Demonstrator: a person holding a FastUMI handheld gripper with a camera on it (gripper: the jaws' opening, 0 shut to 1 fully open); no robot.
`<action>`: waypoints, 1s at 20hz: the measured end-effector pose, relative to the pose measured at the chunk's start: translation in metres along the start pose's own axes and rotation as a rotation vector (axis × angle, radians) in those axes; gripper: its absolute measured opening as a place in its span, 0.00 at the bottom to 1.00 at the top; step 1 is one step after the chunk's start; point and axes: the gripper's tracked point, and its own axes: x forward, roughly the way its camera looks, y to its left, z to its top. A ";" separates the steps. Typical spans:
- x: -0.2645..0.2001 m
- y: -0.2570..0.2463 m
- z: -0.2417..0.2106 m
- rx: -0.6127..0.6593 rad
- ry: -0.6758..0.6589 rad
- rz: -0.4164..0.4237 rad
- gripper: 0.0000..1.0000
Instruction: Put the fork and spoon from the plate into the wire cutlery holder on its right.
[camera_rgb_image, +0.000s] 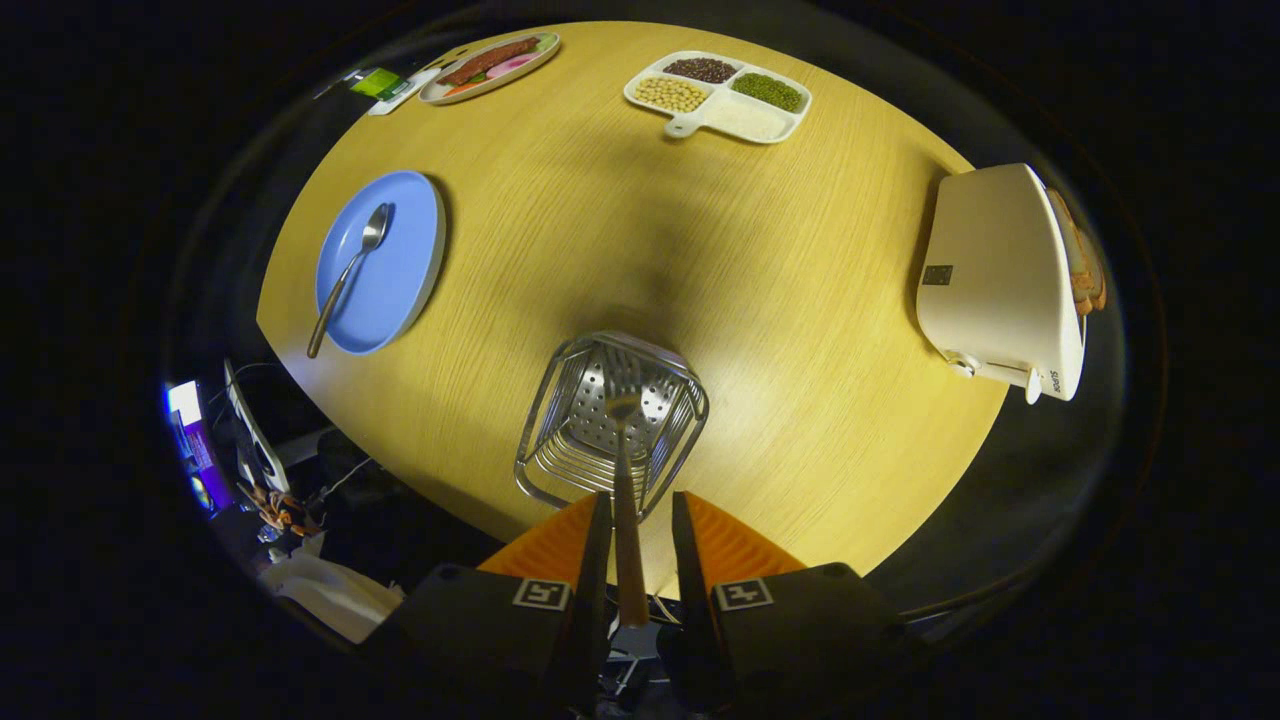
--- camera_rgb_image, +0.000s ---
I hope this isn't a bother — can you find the white square coaster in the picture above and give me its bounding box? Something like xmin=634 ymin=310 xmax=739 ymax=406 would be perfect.
xmin=368 ymin=67 xmax=441 ymax=116

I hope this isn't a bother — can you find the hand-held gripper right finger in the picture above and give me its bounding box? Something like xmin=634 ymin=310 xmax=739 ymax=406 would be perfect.
xmin=670 ymin=490 xmax=911 ymax=716

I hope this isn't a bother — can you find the white keyboard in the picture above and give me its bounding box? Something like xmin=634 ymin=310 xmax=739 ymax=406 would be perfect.
xmin=223 ymin=358 xmax=293 ymax=493

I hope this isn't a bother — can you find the white toaster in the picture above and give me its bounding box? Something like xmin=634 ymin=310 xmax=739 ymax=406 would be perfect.
xmin=915 ymin=163 xmax=1091 ymax=406

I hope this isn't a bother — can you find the wooden handle metal spoon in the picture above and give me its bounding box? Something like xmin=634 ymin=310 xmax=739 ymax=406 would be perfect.
xmin=306 ymin=203 xmax=393 ymax=359

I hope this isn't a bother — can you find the green label plastic bottle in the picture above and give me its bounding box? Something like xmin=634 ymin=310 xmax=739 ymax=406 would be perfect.
xmin=345 ymin=67 xmax=411 ymax=101

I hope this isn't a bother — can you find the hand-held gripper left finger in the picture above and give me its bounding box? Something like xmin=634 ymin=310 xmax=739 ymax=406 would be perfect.
xmin=360 ymin=490 xmax=614 ymax=716

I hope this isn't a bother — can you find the blue round plate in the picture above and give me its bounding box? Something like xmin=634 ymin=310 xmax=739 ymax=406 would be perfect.
xmin=316 ymin=170 xmax=447 ymax=356

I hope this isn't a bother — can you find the heap of yellow beans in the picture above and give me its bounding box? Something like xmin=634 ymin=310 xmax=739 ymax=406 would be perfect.
xmin=635 ymin=77 xmax=709 ymax=114

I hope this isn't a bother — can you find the wooden handle metal fork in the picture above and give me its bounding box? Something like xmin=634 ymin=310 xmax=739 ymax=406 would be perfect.
xmin=603 ymin=392 xmax=651 ymax=629

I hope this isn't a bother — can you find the oval white food plate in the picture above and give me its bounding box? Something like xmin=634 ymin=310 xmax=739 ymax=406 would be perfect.
xmin=418 ymin=32 xmax=561 ymax=106

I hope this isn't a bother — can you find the heap of green beans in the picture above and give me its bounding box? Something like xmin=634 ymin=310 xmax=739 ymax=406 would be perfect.
xmin=732 ymin=73 xmax=804 ymax=113

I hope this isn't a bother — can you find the brown bread slice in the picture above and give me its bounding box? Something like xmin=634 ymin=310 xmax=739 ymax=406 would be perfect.
xmin=1048 ymin=188 xmax=1093 ymax=317
xmin=1075 ymin=215 xmax=1108 ymax=313

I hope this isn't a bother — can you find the brown meat steak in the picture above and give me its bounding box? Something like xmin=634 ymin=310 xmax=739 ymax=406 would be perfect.
xmin=440 ymin=38 xmax=541 ymax=86

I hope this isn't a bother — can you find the heap of dark red beans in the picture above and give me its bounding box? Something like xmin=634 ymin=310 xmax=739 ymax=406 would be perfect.
xmin=662 ymin=57 xmax=739 ymax=84

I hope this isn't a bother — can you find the metal wire basket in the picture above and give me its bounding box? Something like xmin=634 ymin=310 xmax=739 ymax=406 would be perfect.
xmin=514 ymin=331 xmax=710 ymax=523

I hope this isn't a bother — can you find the computer monitor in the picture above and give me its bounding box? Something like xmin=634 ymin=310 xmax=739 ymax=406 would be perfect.
xmin=165 ymin=380 xmax=236 ymax=513

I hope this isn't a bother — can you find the orange cable bundle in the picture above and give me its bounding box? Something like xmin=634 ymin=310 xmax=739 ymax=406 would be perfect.
xmin=238 ymin=478 xmax=323 ymax=536

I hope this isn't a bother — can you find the white divided dish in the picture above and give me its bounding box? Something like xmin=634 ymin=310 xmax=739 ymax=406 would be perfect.
xmin=623 ymin=50 xmax=813 ymax=145

